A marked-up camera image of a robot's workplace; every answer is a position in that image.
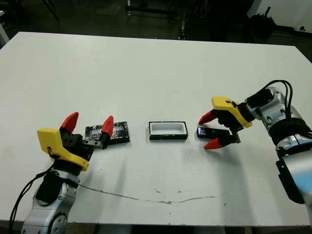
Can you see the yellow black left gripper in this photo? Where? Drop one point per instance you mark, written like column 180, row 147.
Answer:
column 51, row 141

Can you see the black box base white lining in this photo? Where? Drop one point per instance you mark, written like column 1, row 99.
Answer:
column 168, row 137

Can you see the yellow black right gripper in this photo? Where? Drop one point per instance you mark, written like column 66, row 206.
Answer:
column 234, row 109

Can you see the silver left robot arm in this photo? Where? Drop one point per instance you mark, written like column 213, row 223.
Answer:
column 48, row 214

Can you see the black bushy floor object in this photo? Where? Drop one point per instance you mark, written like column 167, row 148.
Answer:
column 263, row 24

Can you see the black wheeled cart frame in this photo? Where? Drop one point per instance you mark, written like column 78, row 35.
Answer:
column 151, row 13

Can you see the glossy black box lid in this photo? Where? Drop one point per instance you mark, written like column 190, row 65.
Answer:
column 119, row 134

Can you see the metal post with caster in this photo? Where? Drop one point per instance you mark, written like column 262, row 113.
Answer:
column 182, row 30

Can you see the black slanted stand leg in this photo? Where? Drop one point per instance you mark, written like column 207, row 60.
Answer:
column 52, row 11

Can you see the small black camera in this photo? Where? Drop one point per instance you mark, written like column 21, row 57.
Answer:
column 212, row 131

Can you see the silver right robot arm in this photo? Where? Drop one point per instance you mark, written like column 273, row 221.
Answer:
column 275, row 107

